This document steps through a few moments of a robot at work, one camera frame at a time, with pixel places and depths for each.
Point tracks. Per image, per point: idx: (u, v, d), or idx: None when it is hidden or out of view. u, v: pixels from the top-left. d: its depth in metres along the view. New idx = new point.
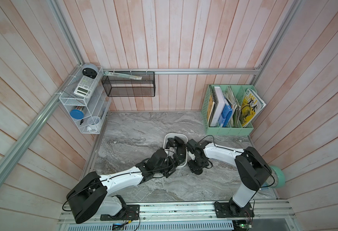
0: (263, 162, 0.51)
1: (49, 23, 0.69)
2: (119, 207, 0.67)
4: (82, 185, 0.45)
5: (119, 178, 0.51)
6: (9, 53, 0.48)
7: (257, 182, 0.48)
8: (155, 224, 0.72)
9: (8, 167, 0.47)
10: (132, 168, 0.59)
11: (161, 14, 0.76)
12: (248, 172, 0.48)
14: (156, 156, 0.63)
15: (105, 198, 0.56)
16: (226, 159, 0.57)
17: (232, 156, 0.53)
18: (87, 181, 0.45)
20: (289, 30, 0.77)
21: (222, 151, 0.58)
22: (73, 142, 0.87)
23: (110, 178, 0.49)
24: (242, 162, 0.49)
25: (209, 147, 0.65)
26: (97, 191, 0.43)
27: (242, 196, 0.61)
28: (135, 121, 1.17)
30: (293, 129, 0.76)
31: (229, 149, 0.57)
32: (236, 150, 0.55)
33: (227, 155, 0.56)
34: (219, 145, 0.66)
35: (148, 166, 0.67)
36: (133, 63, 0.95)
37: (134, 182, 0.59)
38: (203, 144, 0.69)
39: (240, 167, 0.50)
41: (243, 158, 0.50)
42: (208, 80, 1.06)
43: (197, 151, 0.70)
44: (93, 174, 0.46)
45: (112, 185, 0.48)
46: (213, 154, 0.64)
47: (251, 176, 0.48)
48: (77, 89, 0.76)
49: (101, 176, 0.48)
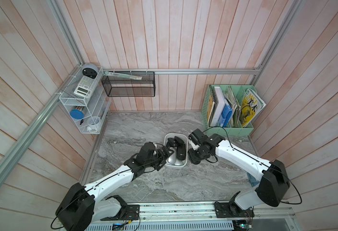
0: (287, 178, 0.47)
1: (49, 23, 0.69)
2: (118, 206, 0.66)
4: (68, 199, 0.43)
5: (107, 183, 0.49)
6: (9, 53, 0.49)
7: (278, 201, 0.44)
8: (155, 224, 0.72)
9: (8, 167, 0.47)
10: (120, 168, 0.56)
11: (161, 14, 0.76)
12: (275, 190, 0.44)
14: (144, 149, 0.62)
15: (99, 203, 0.55)
16: (244, 166, 0.50)
17: (257, 170, 0.46)
18: (72, 193, 0.43)
20: (289, 30, 0.77)
21: (241, 156, 0.51)
22: (73, 142, 0.87)
23: (97, 185, 0.47)
24: (270, 180, 0.43)
25: (225, 147, 0.55)
26: (84, 202, 0.41)
27: (248, 200, 0.59)
28: (135, 121, 1.17)
30: (293, 129, 0.76)
31: (252, 159, 0.49)
32: (262, 162, 0.47)
33: (248, 164, 0.48)
34: (237, 148, 0.54)
35: (138, 161, 0.65)
36: (133, 63, 0.95)
37: (125, 180, 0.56)
38: (215, 140, 0.59)
39: (264, 183, 0.44)
41: (271, 175, 0.43)
42: (208, 80, 1.06)
43: (206, 145, 0.60)
44: (78, 184, 0.45)
45: (100, 191, 0.46)
46: (227, 156, 0.55)
47: (275, 195, 0.44)
48: (77, 89, 0.76)
49: (85, 185, 0.46)
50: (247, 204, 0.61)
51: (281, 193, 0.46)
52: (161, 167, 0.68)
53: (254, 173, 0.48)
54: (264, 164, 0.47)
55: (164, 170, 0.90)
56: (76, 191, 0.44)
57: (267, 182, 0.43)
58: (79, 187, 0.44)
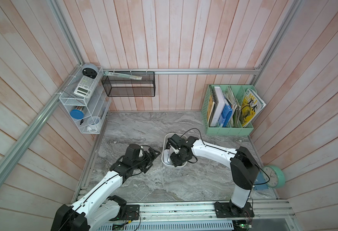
0: (254, 161, 0.52)
1: (49, 22, 0.69)
2: (118, 207, 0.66)
4: (57, 224, 0.41)
5: (95, 195, 0.47)
6: (9, 53, 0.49)
7: (251, 183, 0.49)
8: (155, 224, 0.72)
9: (9, 167, 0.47)
10: (107, 175, 0.55)
11: (161, 14, 0.76)
12: (244, 174, 0.48)
14: (130, 148, 0.63)
15: (95, 212, 0.53)
16: (218, 160, 0.56)
17: (226, 159, 0.51)
18: (60, 217, 0.40)
20: (289, 30, 0.77)
21: (213, 150, 0.56)
22: (73, 142, 0.87)
23: (85, 201, 0.45)
24: (238, 166, 0.47)
25: (198, 146, 0.61)
26: (75, 222, 0.39)
27: (241, 196, 0.60)
28: (135, 121, 1.17)
30: (293, 129, 0.76)
31: (221, 149, 0.54)
32: (230, 151, 0.53)
33: (219, 156, 0.54)
34: (209, 144, 0.59)
35: (125, 162, 0.64)
36: (133, 63, 0.95)
37: (115, 187, 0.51)
38: (190, 141, 0.65)
39: (233, 169, 0.49)
41: (238, 160, 0.48)
42: (208, 80, 1.06)
43: (183, 148, 0.65)
44: (65, 204, 0.42)
45: (90, 206, 0.44)
46: (202, 153, 0.60)
47: (245, 178, 0.48)
48: (77, 89, 0.76)
49: (72, 205, 0.43)
50: (243, 200, 0.62)
51: (253, 175, 0.50)
52: (148, 168, 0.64)
53: (223, 163, 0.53)
54: (231, 152, 0.52)
55: (164, 170, 0.90)
56: (63, 213, 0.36)
57: (236, 168, 0.48)
58: (67, 208, 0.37)
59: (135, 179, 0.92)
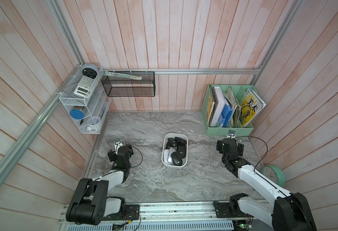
0: (312, 219, 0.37)
1: (49, 22, 0.69)
2: (119, 201, 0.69)
4: (80, 194, 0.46)
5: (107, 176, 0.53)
6: (9, 53, 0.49)
7: None
8: (155, 224, 0.72)
9: (9, 167, 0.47)
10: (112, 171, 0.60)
11: (161, 14, 0.75)
12: (287, 221, 0.41)
14: (121, 154, 0.69)
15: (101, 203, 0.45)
16: (263, 192, 0.50)
17: (273, 195, 0.45)
18: (82, 187, 0.46)
20: (289, 30, 0.77)
21: (260, 181, 0.51)
22: (73, 142, 0.87)
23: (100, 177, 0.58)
24: (282, 206, 0.42)
25: (246, 170, 0.58)
26: (98, 184, 0.46)
27: (252, 210, 0.58)
28: (135, 121, 1.17)
30: (293, 129, 0.76)
31: (271, 185, 0.49)
32: (281, 190, 0.46)
33: (266, 189, 0.48)
34: (259, 173, 0.55)
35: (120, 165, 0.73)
36: (133, 63, 0.95)
37: (118, 179, 0.63)
38: (240, 163, 0.62)
39: (277, 207, 0.42)
41: (285, 200, 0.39)
42: (208, 80, 1.06)
43: (230, 166, 0.64)
44: (84, 178, 0.47)
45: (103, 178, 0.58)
46: (247, 178, 0.57)
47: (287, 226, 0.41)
48: (77, 89, 0.76)
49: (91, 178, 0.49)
50: (249, 210, 0.60)
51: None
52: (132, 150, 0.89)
53: (270, 200, 0.47)
54: (283, 192, 0.45)
55: (164, 170, 0.90)
56: (85, 183, 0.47)
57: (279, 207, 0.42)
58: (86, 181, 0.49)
59: (135, 179, 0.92)
